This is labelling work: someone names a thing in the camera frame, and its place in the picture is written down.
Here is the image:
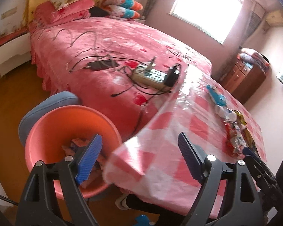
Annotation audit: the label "brown gold long wrapper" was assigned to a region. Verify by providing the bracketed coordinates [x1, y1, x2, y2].
[242, 128, 259, 155]

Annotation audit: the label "red snack wrapper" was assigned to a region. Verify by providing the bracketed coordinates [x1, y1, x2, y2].
[224, 121, 246, 155]

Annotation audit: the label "yellow green snack wrapper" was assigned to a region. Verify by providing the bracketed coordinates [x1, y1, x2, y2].
[234, 110, 247, 130]

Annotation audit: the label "white plastic snack bag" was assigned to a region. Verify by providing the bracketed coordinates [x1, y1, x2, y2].
[215, 105, 237, 122]

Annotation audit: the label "blue snack wrapper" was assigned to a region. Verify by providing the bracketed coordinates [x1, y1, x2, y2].
[206, 85, 227, 107]

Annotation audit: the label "orange plastic trash bucket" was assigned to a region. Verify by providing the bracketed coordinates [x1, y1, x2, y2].
[24, 105, 123, 200]

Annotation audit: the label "blue chair seat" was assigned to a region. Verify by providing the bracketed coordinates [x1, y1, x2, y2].
[18, 91, 81, 146]

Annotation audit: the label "pink checkered tablecloth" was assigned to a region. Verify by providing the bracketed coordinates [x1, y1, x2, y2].
[103, 65, 266, 215]

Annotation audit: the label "brown wooden cabinet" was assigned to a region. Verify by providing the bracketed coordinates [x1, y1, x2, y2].
[219, 56, 266, 105]

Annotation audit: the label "folded blankets on cabinet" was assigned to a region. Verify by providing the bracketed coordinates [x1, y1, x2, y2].
[239, 48, 270, 72]

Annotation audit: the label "black plug charger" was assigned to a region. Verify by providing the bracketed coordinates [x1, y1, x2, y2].
[163, 64, 182, 87]

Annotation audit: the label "black power adapter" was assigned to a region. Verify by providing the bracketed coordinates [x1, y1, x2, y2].
[86, 59, 119, 71]

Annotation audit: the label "pink bed cover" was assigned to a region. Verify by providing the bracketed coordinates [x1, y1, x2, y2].
[29, 17, 212, 140]

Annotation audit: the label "white bedside table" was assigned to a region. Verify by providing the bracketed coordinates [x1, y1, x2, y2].
[0, 33, 31, 76]

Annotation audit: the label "white power strip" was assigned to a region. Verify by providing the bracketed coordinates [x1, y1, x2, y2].
[130, 65, 171, 91]

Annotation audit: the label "window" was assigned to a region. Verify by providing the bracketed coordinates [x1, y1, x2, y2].
[170, 0, 244, 44]

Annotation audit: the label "folded pink blanket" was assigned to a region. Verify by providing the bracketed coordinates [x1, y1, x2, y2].
[33, 0, 95, 26]

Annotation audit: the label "black garment on bed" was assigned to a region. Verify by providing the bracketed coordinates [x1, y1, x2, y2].
[89, 6, 109, 17]

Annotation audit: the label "colourful rolled quilt lower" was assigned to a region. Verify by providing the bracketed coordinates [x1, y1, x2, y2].
[103, 5, 141, 19]

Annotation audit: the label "colourful rolled quilt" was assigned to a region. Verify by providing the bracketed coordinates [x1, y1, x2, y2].
[100, 0, 143, 11]
[103, 5, 141, 19]

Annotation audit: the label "colourful rolled quilt upper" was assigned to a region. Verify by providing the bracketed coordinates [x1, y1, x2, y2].
[100, 0, 143, 11]

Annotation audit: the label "wall air conditioner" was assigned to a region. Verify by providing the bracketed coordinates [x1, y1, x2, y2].
[266, 10, 283, 27]

